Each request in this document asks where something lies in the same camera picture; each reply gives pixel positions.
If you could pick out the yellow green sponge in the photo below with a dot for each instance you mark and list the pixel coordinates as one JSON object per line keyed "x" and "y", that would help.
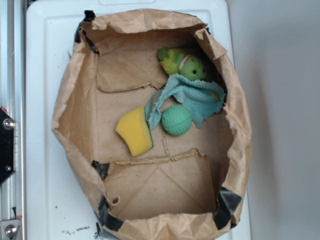
{"x": 133, "y": 129}

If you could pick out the green dimpled ball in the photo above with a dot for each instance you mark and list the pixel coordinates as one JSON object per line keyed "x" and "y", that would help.
{"x": 176, "y": 120}

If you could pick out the light blue microfiber cloth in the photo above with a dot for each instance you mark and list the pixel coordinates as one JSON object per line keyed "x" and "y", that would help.
{"x": 201, "y": 98}

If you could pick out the green plush toy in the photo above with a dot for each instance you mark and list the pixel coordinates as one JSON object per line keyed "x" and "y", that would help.
{"x": 178, "y": 61}

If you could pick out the brown paper bag tray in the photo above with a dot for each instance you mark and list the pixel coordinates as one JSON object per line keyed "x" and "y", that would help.
{"x": 186, "y": 187}

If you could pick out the black metal bracket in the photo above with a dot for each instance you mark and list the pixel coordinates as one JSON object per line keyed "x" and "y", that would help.
{"x": 7, "y": 146}

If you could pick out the aluminium frame rail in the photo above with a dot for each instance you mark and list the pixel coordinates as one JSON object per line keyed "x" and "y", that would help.
{"x": 13, "y": 210}

